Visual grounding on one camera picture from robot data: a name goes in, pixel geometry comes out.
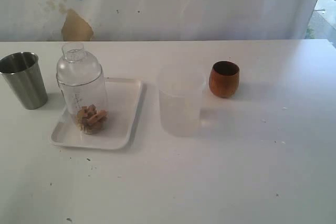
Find brown wooden cup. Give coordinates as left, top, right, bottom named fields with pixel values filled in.
left=208, top=61, right=239, bottom=98

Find clear plastic dome lid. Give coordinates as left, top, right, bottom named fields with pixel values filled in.
left=56, top=41, right=102, bottom=86

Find white rectangular tray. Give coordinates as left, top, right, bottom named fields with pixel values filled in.
left=50, top=77, right=144, bottom=150

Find clear glass with coins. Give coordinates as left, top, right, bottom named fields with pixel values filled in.
left=58, top=79, right=108, bottom=126

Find gold and brown chocolates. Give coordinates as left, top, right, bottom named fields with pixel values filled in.
left=75, top=104, right=108, bottom=135

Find translucent plastic container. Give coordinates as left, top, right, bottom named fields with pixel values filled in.
left=157, top=64, right=206, bottom=137

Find stainless steel cup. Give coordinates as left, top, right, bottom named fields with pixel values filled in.
left=1, top=52, right=48, bottom=110

